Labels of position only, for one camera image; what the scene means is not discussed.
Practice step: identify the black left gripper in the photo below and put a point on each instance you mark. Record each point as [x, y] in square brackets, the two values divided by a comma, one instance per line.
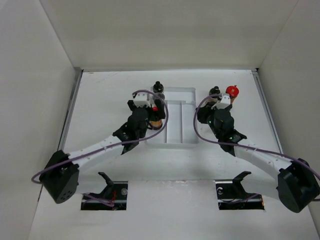
[160, 115]

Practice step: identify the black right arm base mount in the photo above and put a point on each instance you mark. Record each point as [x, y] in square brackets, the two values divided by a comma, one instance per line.
[231, 191]

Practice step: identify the clear lid salt grinder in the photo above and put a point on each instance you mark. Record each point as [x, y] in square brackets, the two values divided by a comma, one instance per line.
[158, 97]

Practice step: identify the left metal table rail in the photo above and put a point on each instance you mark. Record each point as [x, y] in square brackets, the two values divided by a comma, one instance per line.
[71, 104]

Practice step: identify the right metal table rail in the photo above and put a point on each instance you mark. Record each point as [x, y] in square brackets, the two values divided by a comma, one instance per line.
[266, 108]

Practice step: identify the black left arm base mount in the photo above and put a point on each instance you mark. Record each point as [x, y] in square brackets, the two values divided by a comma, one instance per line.
[102, 196]

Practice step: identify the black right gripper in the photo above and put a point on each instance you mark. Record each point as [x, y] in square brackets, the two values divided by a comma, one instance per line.
[203, 112]

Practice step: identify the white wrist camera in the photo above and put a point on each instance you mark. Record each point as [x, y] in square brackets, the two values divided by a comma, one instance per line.
[223, 103]
[141, 100]

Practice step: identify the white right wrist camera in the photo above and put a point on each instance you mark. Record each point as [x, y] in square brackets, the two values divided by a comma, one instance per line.
[223, 103]

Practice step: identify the white divided organizer tray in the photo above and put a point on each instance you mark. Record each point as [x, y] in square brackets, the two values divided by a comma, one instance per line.
[179, 132]

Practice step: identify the black knob pepper grinder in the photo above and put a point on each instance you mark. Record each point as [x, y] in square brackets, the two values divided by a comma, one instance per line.
[215, 94]

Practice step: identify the metal table rail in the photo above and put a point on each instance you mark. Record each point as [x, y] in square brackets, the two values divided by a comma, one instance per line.
[266, 108]
[71, 104]

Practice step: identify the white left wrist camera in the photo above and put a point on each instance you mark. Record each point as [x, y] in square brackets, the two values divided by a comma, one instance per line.
[141, 100]

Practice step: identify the red cap sauce bottle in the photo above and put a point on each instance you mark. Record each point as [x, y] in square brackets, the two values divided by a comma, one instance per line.
[233, 92]

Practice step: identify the red cap sauce jar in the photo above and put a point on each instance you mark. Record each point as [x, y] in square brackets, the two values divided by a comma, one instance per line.
[155, 124]

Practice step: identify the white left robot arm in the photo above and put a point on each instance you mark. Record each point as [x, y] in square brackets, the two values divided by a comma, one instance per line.
[60, 177]

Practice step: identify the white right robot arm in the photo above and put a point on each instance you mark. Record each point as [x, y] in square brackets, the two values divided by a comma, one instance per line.
[296, 183]

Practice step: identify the black knob salt grinder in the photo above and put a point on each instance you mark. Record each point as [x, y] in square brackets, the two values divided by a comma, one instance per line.
[157, 87]

